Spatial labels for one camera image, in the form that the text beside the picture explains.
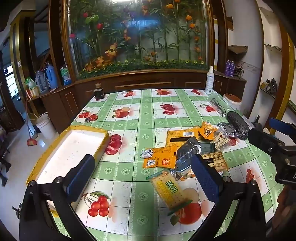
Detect red-headed broom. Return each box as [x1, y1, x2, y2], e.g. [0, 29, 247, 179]
[24, 100, 38, 147]

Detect yellow-edged white foam box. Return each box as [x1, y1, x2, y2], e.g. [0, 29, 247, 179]
[26, 125, 110, 217]

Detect green and white bag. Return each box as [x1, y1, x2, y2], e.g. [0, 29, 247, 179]
[25, 77, 36, 90]

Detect dark glass jar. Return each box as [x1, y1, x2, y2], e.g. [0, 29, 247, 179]
[94, 83, 105, 101]

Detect orange snack packet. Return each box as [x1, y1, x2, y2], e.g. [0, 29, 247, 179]
[143, 142, 179, 169]

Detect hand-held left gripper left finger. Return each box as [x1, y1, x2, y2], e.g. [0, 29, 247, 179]
[20, 153, 96, 241]

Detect dark wooden cabinet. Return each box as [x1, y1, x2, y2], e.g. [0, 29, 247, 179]
[26, 70, 247, 133]

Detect white spray bottle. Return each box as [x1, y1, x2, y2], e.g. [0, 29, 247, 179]
[205, 65, 215, 95]

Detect white plastic bucket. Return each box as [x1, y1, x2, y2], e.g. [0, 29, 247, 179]
[35, 112, 57, 140]

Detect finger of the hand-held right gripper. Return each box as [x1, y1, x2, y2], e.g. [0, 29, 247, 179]
[268, 117, 296, 138]
[248, 128, 286, 155]

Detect green fruit-print tablecloth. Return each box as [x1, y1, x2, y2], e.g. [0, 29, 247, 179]
[46, 88, 287, 241]

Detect white container with brown lid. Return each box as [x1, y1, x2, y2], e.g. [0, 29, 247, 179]
[223, 93, 242, 113]

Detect blue thermos flask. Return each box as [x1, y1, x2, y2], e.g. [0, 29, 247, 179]
[45, 63, 58, 89]

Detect black-framed eyeglasses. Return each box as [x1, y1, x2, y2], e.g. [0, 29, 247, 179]
[210, 98, 228, 117]

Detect green-ended cracker packet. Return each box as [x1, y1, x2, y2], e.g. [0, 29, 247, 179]
[146, 169, 193, 216]

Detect small orange triangle-print packet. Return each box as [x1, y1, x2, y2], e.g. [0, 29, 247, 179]
[199, 121, 219, 141]

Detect orange carton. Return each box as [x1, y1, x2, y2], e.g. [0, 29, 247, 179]
[26, 88, 40, 99]

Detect silver foil packet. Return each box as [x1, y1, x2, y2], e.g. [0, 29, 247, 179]
[174, 137, 201, 180]

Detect blue and green bottle pack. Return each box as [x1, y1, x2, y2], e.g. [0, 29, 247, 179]
[60, 65, 73, 86]

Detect dark bundle on shelf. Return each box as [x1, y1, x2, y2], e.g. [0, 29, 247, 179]
[260, 78, 278, 94]

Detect clear packet with beige label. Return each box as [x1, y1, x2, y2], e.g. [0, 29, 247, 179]
[211, 122, 237, 152]

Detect grey thermos flask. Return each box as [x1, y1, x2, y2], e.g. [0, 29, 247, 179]
[35, 70, 48, 93]

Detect dark green snack packet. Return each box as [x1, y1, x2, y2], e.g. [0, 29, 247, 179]
[199, 140, 215, 154]

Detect brown grain bar packet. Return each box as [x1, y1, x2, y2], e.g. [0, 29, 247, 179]
[201, 152, 228, 173]

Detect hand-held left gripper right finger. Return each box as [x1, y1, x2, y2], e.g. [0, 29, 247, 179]
[190, 153, 266, 241]

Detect glass artificial flower display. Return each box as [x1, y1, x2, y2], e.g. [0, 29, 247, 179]
[60, 0, 214, 80]

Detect leaf-print candy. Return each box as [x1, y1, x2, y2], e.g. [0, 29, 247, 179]
[140, 148, 155, 159]

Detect orange packet with dark window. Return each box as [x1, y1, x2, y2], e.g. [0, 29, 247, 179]
[165, 126, 204, 149]

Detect black textured glasses case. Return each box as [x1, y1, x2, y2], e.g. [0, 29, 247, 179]
[227, 111, 250, 141]

